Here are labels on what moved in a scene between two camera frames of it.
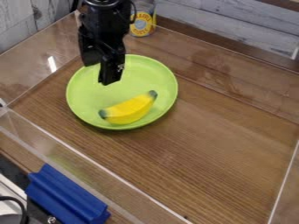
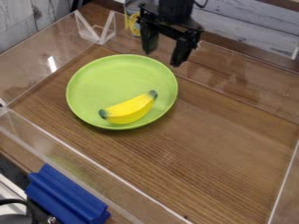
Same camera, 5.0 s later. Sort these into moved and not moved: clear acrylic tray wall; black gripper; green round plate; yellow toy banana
Moved: black gripper
Not moved: yellow toy banana; green round plate; clear acrylic tray wall
